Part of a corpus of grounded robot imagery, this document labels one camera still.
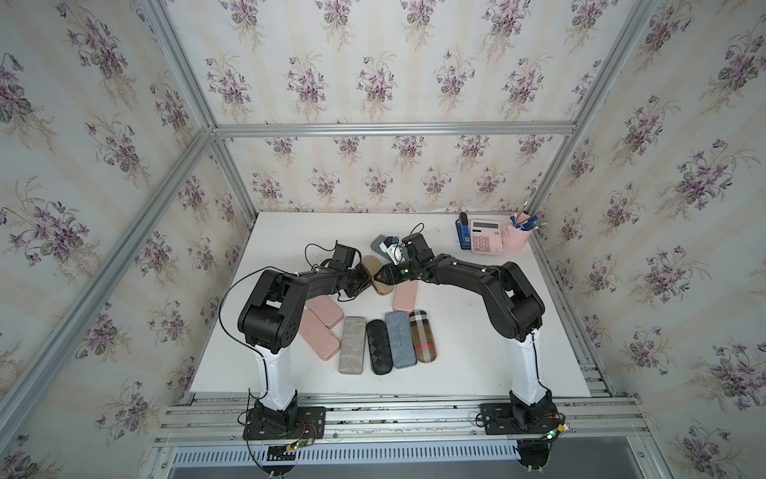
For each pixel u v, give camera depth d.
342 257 0.80
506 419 0.72
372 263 0.99
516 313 0.55
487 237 1.11
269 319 0.51
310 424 0.72
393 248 0.88
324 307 0.93
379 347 0.83
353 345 0.84
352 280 0.86
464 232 1.12
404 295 0.95
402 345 0.84
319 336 0.87
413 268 0.86
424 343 0.84
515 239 1.06
